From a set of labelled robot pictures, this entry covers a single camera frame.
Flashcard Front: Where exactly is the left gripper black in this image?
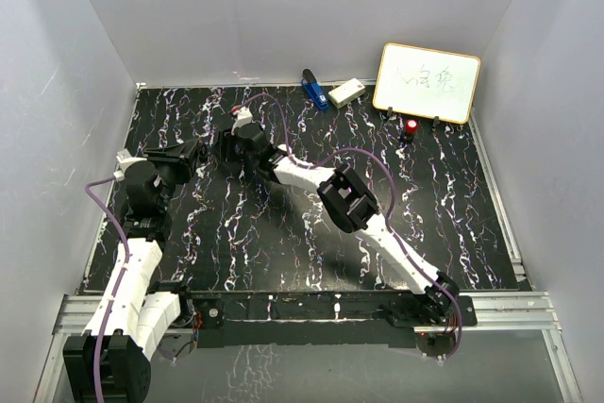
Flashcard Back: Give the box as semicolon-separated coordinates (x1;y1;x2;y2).
143;139;199;210

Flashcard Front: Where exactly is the black earbud charging case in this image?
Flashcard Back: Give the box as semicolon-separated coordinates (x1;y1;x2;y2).
197;143;209;163

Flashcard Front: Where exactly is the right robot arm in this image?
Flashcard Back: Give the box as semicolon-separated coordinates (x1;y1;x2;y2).
213;122;461;325

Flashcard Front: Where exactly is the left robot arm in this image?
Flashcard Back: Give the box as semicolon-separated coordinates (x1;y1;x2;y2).
62;139;207;402

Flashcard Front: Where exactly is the blue stapler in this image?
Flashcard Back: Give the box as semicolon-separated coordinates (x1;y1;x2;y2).
301;68;329;110

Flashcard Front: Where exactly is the small white box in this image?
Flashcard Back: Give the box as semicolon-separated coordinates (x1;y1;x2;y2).
327;78;365;109

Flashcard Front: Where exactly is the red emergency stop button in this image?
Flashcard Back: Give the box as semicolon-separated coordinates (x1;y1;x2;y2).
400;119;418;143

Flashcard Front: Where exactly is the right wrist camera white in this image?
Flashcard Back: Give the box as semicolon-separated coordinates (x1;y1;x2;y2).
230;106;253;134

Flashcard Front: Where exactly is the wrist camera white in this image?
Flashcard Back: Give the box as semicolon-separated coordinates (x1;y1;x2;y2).
230;106;253;134
113;148;145;182

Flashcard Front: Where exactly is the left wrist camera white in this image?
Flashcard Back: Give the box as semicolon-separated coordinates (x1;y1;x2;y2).
113;148;145;182

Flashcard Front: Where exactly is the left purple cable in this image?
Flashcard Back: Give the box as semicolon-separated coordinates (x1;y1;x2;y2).
84;175;131;403

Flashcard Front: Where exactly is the purple cable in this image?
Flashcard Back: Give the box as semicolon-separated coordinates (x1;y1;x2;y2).
84;175;131;403
238;93;463;360

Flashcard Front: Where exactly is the whiteboard with yellow frame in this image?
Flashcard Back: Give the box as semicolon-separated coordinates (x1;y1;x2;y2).
372;42;481;125

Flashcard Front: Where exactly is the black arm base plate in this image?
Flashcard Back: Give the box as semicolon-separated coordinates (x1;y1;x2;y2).
141;290;478;350

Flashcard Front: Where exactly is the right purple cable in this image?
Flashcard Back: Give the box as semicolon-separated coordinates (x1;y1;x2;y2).
238;93;463;360

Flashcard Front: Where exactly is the aluminium rail frame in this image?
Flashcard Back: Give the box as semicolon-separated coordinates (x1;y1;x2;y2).
32;292;584;403

